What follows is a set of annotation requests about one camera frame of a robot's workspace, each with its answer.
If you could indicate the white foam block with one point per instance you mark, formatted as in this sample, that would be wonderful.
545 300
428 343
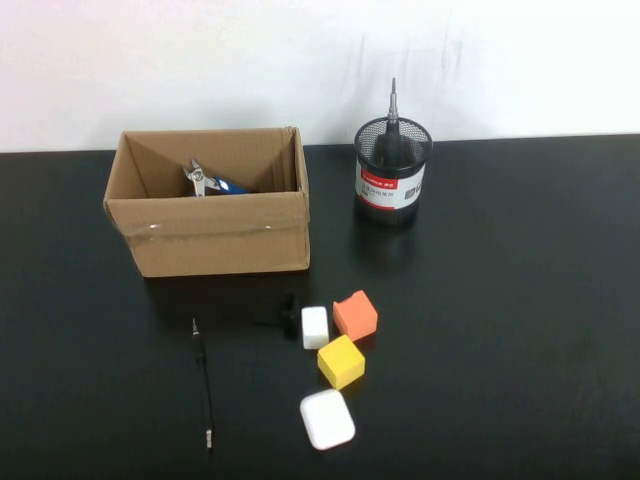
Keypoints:
315 327

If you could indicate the yellow foam block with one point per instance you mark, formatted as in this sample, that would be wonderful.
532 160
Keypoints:
341 362

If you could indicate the thick black precision screwdriver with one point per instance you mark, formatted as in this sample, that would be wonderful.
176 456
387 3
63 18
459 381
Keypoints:
393 130

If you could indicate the orange foam block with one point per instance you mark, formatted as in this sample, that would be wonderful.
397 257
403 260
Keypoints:
356 315

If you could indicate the black mesh pen holder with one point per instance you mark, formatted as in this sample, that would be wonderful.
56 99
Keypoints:
390 195

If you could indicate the small black plastic knob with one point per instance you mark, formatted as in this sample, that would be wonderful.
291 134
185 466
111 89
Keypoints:
287 317

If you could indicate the brown cardboard box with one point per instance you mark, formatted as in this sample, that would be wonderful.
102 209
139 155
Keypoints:
210 235

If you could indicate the thin black screwdriver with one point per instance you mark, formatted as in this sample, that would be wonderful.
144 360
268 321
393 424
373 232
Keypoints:
204 370

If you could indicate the white earbuds case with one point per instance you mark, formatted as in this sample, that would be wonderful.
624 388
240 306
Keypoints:
327 419

